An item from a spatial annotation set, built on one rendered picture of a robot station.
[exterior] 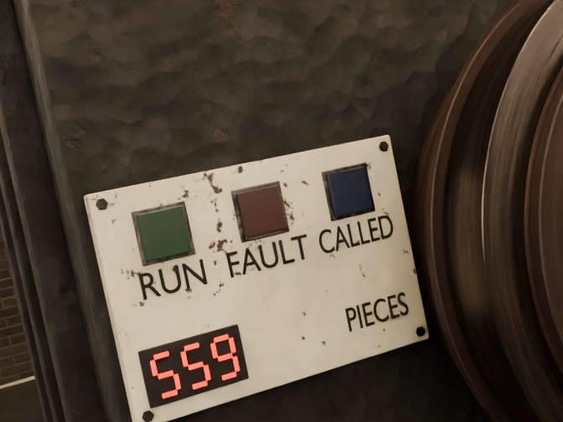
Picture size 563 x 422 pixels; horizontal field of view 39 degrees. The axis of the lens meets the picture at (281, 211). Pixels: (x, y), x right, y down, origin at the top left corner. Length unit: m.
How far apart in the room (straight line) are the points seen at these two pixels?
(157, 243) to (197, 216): 0.04
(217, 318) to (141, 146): 0.15
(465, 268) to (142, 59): 0.30
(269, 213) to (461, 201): 0.15
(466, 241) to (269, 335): 0.17
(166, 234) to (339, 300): 0.16
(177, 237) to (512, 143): 0.25
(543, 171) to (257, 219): 0.22
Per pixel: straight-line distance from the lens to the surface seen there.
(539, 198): 0.58
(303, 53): 0.68
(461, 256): 0.61
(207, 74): 0.65
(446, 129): 0.63
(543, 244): 0.58
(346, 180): 0.66
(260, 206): 0.62
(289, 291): 0.64
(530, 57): 0.61
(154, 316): 0.61
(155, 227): 0.60
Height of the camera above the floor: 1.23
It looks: 3 degrees down
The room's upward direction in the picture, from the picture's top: 12 degrees counter-clockwise
